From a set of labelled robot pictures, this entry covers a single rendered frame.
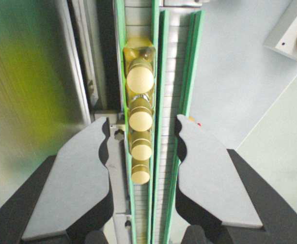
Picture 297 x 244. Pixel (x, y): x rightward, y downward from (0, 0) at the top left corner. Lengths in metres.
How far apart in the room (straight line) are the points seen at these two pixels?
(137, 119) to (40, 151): 0.13
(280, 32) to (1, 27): 0.69
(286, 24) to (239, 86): 0.22
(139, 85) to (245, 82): 0.60
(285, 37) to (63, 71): 0.63
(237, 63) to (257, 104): 0.22
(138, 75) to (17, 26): 0.14
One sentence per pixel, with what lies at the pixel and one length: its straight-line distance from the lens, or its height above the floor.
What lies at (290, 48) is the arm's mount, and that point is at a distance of 0.74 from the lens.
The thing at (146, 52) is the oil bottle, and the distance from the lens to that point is 0.27.
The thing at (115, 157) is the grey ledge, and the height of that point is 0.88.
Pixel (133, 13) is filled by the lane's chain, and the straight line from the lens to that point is 0.48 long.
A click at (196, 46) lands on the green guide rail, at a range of 0.42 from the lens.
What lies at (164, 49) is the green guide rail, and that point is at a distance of 0.40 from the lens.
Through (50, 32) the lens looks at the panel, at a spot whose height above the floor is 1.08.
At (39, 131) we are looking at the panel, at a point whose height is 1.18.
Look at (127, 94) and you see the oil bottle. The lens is 0.29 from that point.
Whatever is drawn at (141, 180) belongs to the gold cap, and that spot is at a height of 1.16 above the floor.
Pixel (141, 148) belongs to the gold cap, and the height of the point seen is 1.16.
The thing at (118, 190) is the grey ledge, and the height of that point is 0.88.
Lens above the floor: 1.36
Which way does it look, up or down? 59 degrees down
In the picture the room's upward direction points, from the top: 174 degrees clockwise
